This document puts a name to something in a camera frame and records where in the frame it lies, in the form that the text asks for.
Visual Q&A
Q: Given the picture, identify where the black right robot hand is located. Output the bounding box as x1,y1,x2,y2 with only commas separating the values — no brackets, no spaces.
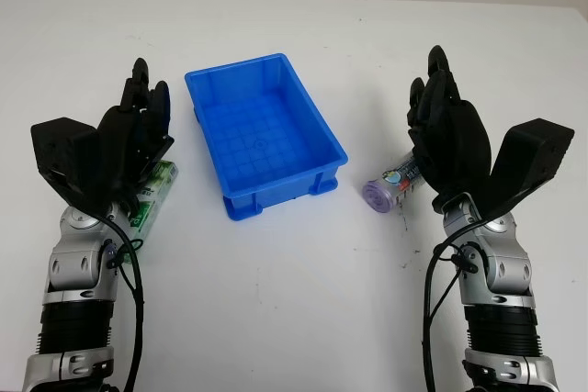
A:
406,45,493,207

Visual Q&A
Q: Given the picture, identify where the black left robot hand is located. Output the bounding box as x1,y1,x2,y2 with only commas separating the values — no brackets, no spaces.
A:
94,57,176,209

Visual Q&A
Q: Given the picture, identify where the green carton box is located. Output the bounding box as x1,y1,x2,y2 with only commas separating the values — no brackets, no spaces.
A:
124,158,179,253

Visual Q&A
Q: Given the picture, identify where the blue plastic tray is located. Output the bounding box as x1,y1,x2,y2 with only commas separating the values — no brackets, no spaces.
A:
184,52,348,223

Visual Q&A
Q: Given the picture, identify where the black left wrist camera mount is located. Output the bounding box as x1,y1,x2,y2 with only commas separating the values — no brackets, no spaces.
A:
29,117,100,207

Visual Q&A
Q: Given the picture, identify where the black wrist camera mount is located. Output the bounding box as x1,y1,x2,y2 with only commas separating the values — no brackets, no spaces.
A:
485,118,576,219
29,117,100,207

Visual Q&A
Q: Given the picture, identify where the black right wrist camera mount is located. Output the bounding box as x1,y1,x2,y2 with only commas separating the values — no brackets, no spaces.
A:
485,118,576,219

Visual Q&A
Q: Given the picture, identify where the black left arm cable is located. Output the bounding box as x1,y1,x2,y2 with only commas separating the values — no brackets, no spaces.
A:
89,210,146,392

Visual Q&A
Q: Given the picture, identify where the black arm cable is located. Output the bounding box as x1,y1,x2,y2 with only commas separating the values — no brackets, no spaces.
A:
89,210,146,392
421,226,479,392

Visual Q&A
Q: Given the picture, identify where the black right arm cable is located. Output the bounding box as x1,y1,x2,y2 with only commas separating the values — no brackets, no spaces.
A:
421,226,479,392

